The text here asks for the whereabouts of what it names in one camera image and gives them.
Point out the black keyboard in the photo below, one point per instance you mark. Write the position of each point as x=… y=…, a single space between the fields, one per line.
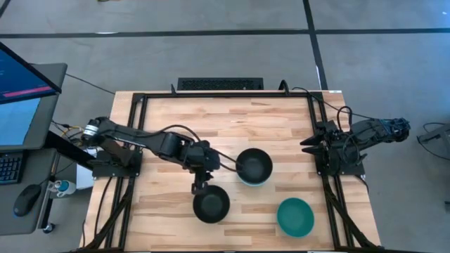
x=8 y=168

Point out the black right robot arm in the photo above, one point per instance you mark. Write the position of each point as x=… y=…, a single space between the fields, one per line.
x=369 y=131

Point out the white bottle blue cap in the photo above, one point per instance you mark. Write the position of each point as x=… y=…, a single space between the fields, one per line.
x=65 y=187

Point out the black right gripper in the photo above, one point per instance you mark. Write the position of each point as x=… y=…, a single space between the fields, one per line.
x=330 y=142

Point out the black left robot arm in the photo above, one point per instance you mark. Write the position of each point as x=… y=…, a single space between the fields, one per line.
x=165 y=144

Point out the light blue screen monitor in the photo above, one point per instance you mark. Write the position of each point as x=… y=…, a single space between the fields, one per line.
x=14 y=119

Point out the teal bowl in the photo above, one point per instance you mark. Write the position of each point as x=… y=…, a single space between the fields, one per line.
x=295 y=217

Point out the white box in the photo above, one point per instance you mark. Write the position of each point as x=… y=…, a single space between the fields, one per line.
x=83 y=179

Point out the black bowl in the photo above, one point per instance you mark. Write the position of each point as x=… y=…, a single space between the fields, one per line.
x=254 y=166
x=211 y=205

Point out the black aluminium table frame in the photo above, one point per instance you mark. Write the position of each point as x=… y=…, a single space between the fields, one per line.
x=225 y=95

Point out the dark blue screen monitor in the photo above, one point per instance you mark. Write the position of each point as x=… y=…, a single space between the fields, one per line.
x=21 y=77

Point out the grey desk cart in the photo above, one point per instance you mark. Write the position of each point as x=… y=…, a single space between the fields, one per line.
x=21 y=225

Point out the black computer mouse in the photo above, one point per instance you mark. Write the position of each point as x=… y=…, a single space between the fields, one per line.
x=26 y=200

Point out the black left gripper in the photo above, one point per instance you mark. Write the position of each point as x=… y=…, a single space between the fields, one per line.
x=204 y=158

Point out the mint green bowl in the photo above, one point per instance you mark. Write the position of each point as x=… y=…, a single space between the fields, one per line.
x=251 y=184

